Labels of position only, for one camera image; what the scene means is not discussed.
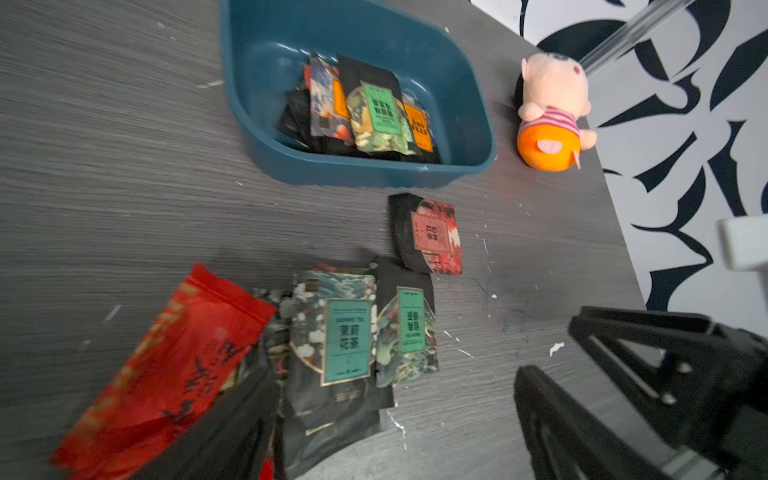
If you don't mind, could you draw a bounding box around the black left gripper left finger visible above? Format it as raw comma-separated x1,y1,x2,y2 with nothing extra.
132,367,279,479

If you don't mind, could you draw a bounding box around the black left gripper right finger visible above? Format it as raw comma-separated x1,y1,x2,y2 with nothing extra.
514,306,767,479

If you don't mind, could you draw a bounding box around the light green label tea bag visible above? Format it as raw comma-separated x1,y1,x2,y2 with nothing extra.
338,54,418,160

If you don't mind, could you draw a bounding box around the orange label blue tea bag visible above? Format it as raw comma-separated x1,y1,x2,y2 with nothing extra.
307,54,355,149

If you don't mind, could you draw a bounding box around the teal label tea bag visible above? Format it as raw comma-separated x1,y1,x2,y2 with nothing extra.
262,270,394,479

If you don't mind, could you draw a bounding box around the shiny red foil tea bag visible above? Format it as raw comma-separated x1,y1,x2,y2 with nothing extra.
50,264,276,479

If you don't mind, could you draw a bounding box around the pink label red tea bag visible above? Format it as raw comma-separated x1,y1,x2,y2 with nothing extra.
388,193,463,276

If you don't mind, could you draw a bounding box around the teal plastic storage box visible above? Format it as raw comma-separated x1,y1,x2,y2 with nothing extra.
220,1,496,188

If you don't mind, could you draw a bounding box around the pink plush doll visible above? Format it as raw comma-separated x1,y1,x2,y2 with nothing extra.
517,52,597,172

